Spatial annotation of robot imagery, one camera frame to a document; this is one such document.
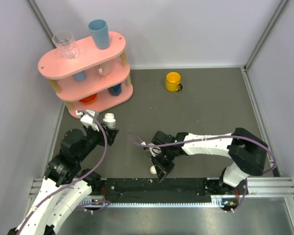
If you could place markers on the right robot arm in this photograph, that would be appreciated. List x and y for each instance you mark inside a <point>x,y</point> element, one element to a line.
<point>247,152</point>

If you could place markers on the dark blue faceted cup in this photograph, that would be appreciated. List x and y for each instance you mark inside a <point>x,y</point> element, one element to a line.
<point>115,90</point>

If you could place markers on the yellow mug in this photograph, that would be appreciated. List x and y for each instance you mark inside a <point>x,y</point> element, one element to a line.
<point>173,82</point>

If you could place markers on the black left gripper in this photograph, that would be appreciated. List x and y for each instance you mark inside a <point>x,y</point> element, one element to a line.
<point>110,134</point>

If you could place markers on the light blue plastic tumbler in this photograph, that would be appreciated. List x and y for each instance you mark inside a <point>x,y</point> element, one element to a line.
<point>99,32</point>

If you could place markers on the white bottle cap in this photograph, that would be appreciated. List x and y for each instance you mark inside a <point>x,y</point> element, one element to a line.
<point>153,170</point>

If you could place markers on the small light blue cup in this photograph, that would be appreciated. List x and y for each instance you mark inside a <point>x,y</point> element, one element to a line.
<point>80,76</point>

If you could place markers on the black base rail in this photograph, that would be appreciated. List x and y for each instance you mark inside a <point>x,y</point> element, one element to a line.
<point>170,190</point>

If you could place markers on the pink three-tier wooden shelf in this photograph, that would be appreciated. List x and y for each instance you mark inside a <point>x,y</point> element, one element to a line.
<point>59,73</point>

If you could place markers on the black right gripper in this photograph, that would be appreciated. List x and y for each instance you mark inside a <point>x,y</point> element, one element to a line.
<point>165,168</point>

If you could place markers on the white pill bottle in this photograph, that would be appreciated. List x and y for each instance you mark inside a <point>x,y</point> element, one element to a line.
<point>109,120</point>

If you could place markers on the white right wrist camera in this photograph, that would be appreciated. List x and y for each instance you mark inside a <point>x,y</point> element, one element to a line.
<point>155,151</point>

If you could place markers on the clear drinking glass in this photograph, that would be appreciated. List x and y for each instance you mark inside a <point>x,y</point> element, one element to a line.
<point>65,43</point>

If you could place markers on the orange plastic bowl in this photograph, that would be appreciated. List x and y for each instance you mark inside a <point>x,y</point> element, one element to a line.
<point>88,100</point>

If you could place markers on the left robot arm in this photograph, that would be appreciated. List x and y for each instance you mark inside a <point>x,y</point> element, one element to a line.
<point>65,184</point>

